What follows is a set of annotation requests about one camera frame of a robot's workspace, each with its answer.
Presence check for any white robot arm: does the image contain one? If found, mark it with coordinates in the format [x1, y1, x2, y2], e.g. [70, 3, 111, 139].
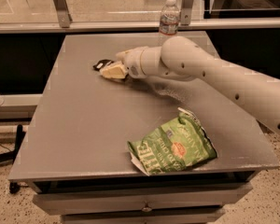
[100, 36, 280, 135]

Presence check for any round metal drawer knob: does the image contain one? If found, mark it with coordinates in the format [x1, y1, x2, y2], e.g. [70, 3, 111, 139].
[142, 205, 152, 213]

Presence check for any black stand with cable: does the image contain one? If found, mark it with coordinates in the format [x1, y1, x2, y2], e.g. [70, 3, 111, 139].
[0, 125, 26, 194]

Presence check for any metal window rail frame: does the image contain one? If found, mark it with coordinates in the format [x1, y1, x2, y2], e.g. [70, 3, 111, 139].
[0, 0, 280, 34]

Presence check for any green chips bag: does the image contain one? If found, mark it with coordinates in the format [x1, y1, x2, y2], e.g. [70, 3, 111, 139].
[127, 108, 217, 175]

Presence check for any clear plastic water bottle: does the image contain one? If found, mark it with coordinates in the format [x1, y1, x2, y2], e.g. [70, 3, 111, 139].
[159, 0, 180, 45]

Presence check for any black rxbar chocolate bar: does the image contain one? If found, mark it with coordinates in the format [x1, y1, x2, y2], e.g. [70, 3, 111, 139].
[92, 59, 114, 71]

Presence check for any grey table with drawers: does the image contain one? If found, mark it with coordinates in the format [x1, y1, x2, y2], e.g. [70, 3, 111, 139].
[9, 34, 279, 224]

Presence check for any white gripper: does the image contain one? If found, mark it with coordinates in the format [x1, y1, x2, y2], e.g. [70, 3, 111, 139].
[100, 47, 147, 79]

